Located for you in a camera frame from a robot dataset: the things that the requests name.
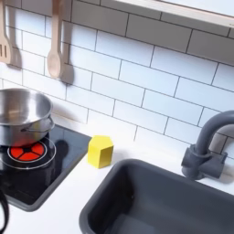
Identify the wooden spoon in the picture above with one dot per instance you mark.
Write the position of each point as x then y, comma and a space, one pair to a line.
55, 58

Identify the wooden slotted spatula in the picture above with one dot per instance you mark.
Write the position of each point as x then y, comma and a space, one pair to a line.
4, 45

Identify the yellow hexagonal block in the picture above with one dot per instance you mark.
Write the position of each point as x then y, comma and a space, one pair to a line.
100, 151

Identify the black toy stove top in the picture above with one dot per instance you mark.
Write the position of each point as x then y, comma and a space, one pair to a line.
64, 152

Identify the steel pot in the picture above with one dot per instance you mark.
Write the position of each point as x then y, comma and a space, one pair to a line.
21, 112

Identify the dark grey tap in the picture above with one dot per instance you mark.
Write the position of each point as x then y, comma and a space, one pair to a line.
202, 152

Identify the dark grey sink basin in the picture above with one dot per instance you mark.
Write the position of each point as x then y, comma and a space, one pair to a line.
170, 201

